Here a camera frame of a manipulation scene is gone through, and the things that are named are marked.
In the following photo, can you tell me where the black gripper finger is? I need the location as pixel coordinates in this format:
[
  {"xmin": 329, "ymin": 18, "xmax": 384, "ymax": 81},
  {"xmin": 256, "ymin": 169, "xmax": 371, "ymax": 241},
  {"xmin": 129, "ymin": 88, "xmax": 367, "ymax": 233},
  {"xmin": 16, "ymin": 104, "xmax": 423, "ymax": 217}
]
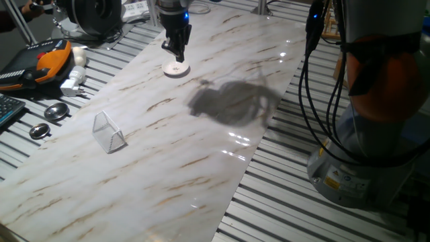
[
  {"xmin": 162, "ymin": 37, "xmax": 185, "ymax": 63},
  {"xmin": 181, "ymin": 25, "xmax": 193, "ymax": 63}
]

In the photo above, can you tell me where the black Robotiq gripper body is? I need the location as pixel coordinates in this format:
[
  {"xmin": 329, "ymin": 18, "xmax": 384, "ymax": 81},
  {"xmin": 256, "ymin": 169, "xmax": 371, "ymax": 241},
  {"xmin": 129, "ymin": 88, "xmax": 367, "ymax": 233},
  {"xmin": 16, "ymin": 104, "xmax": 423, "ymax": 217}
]
[{"xmin": 158, "ymin": 9, "xmax": 193, "ymax": 46}]

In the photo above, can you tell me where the white plate with berry print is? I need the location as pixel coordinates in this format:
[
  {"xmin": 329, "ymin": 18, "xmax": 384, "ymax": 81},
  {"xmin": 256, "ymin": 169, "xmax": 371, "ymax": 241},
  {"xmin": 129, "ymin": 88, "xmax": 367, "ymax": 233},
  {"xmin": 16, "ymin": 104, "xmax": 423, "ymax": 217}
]
[{"xmin": 161, "ymin": 58, "xmax": 191, "ymax": 77}]

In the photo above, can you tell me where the person's forearm dark sleeve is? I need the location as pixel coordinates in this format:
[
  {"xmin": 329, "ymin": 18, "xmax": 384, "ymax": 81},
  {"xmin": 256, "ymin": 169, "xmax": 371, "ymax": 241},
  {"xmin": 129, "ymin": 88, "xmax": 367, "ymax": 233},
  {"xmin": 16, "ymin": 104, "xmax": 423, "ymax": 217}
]
[{"xmin": 0, "ymin": 9, "xmax": 31, "ymax": 34}]

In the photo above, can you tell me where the person's bare hand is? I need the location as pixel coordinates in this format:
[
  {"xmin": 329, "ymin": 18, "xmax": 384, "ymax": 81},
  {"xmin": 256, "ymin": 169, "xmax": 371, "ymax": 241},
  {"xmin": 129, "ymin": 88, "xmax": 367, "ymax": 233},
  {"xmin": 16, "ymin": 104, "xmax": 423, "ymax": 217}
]
[{"xmin": 20, "ymin": 2, "xmax": 46, "ymax": 18}]

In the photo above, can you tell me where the white power strip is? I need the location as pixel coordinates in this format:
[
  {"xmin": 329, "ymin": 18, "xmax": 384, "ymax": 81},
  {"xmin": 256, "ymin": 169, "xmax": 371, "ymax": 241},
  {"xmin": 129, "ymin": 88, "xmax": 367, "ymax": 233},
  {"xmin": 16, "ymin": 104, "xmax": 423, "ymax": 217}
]
[{"xmin": 121, "ymin": 0, "xmax": 151, "ymax": 23}]

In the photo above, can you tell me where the black round spool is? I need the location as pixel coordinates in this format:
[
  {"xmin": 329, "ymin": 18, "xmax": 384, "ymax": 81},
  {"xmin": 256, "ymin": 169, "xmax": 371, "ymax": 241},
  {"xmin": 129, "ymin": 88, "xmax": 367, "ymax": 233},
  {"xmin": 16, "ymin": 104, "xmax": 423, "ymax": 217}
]
[{"xmin": 55, "ymin": 0, "xmax": 122, "ymax": 38}]

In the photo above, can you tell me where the white egg-shaped object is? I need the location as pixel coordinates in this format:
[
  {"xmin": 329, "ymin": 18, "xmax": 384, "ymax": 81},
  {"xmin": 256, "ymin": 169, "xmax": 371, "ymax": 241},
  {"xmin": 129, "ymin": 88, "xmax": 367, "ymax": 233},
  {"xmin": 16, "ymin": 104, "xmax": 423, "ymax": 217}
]
[{"xmin": 72, "ymin": 46, "xmax": 87, "ymax": 67}]

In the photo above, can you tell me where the white power adapter plug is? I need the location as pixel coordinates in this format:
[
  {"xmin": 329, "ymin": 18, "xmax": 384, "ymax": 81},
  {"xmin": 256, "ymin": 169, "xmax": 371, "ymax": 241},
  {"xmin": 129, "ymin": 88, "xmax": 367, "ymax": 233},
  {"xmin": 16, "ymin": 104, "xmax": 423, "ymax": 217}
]
[{"xmin": 60, "ymin": 66, "xmax": 87, "ymax": 97}]

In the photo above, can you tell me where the marble pattern mat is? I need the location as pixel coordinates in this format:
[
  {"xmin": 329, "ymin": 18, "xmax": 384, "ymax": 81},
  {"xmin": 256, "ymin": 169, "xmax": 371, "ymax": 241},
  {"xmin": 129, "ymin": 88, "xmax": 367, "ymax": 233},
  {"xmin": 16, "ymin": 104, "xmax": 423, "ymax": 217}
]
[{"xmin": 0, "ymin": 5, "xmax": 308, "ymax": 242}]

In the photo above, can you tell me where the large round steel dish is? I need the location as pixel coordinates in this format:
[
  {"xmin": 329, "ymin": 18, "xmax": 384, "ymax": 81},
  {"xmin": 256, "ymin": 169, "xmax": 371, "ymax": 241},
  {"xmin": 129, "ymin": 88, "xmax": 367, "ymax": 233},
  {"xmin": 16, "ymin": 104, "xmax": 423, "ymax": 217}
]
[{"xmin": 44, "ymin": 102, "xmax": 71, "ymax": 122}]

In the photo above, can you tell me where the orange black teach pendant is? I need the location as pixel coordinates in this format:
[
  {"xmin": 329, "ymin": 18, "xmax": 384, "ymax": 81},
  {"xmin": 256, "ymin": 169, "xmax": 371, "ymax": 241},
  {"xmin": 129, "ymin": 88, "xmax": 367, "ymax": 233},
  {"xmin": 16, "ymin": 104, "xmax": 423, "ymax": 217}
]
[{"xmin": 0, "ymin": 38, "xmax": 73, "ymax": 91}]

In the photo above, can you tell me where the small wooden rack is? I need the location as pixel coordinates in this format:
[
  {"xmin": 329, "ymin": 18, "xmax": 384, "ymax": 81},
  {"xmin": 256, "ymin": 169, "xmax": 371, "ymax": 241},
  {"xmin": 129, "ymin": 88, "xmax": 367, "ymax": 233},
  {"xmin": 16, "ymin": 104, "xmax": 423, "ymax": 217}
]
[{"xmin": 320, "ymin": 0, "xmax": 349, "ymax": 88}]

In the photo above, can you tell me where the thin aluminium bar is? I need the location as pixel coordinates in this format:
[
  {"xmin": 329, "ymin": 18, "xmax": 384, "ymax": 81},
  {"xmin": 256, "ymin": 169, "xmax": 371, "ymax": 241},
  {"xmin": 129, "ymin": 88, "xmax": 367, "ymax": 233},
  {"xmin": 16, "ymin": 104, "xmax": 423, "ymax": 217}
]
[{"xmin": 3, "ymin": 0, "xmax": 38, "ymax": 46}]

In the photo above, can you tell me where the small round steel dish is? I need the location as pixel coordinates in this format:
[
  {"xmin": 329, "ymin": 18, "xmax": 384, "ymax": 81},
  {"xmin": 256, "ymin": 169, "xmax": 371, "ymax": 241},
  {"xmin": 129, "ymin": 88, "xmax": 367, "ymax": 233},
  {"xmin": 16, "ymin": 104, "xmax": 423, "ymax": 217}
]
[{"xmin": 28, "ymin": 122, "xmax": 51, "ymax": 140}]

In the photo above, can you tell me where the black computer keyboard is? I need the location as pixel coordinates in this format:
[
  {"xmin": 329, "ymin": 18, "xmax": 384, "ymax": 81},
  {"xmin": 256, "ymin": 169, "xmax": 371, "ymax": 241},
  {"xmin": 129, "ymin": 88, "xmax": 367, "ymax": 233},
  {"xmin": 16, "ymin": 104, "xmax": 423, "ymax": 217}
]
[{"xmin": 0, "ymin": 93, "xmax": 26, "ymax": 128}]

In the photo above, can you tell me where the aluminium frame post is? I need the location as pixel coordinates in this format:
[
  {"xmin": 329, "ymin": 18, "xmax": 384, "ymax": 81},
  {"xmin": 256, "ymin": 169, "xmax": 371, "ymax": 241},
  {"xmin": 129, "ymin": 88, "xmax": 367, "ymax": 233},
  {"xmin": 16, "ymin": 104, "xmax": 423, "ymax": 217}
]
[
  {"xmin": 250, "ymin": 0, "xmax": 275, "ymax": 16},
  {"xmin": 146, "ymin": 0, "xmax": 159, "ymax": 28}
]

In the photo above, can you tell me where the white wire mesh basket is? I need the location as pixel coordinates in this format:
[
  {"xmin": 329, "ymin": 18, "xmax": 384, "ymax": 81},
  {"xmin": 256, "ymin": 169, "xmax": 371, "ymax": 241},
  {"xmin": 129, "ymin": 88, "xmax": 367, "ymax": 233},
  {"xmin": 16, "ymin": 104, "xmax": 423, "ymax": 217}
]
[{"xmin": 91, "ymin": 110, "xmax": 128, "ymax": 155}]

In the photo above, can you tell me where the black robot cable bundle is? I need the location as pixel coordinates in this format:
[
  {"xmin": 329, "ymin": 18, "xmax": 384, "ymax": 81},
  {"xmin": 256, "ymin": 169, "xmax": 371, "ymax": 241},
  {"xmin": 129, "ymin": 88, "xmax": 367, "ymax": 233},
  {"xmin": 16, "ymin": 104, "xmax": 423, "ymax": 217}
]
[{"xmin": 298, "ymin": 0, "xmax": 430, "ymax": 169}]

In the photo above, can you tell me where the black arm strap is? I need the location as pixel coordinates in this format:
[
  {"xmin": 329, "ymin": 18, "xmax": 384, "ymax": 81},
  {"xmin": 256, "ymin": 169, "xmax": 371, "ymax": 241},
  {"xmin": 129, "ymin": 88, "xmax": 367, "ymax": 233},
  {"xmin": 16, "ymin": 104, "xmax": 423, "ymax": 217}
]
[{"xmin": 341, "ymin": 32, "xmax": 423, "ymax": 97}]

